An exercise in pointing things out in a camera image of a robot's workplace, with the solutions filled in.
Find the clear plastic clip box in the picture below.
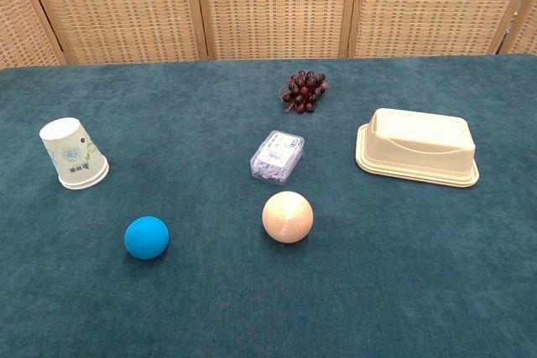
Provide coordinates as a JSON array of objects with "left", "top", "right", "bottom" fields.
[{"left": 249, "top": 129, "right": 306, "bottom": 188}]

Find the teal table cloth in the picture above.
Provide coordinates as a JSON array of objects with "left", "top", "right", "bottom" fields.
[{"left": 0, "top": 52, "right": 537, "bottom": 358}]

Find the beige wooden ball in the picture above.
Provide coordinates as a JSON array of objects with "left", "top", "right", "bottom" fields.
[{"left": 262, "top": 190, "right": 315, "bottom": 245}]

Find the blue ball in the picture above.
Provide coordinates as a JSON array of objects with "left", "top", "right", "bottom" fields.
[{"left": 124, "top": 215, "right": 170, "bottom": 260}]

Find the cream plastic food tray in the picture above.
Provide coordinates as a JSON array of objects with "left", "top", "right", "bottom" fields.
[{"left": 354, "top": 107, "right": 481, "bottom": 189}]

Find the white floral paper cup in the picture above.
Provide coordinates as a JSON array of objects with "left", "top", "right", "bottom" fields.
[
  {"left": 58, "top": 159, "right": 111, "bottom": 190},
  {"left": 39, "top": 117, "right": 109, "bottom": 185}
]

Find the dark red grape bunch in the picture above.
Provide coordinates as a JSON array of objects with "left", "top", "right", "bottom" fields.
[{"left": 278, "top": 70, "right": 330, "bottom": 115}]

